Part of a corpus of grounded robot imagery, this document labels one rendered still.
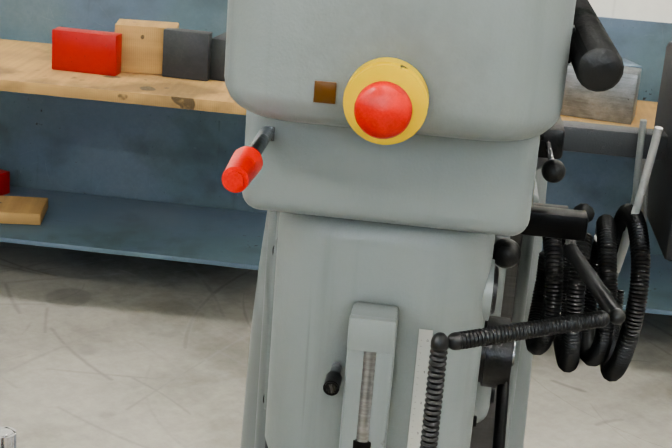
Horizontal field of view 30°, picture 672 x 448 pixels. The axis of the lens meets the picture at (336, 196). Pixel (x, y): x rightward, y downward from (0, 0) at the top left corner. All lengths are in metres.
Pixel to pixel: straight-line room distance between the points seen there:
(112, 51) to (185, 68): 0.29
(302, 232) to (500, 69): 0.27
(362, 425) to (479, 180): 0.24
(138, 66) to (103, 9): 0.58
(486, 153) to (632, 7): 4.40
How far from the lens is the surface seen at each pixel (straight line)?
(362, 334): 1.06
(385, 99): 0.85
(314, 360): 1.12
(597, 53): 0.93
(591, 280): 1.10
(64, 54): 5.06
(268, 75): 0.92
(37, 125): 5.78
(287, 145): 1.02
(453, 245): 1.07
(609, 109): 4.90
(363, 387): 1.08
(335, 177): 1.02
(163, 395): 4.36
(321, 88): 0.91
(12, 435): 1.34
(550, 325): 1.00
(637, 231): 1.41
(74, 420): 4.20
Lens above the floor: 1.96
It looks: 17 degrees down
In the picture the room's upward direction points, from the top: 4 degrees clockwise
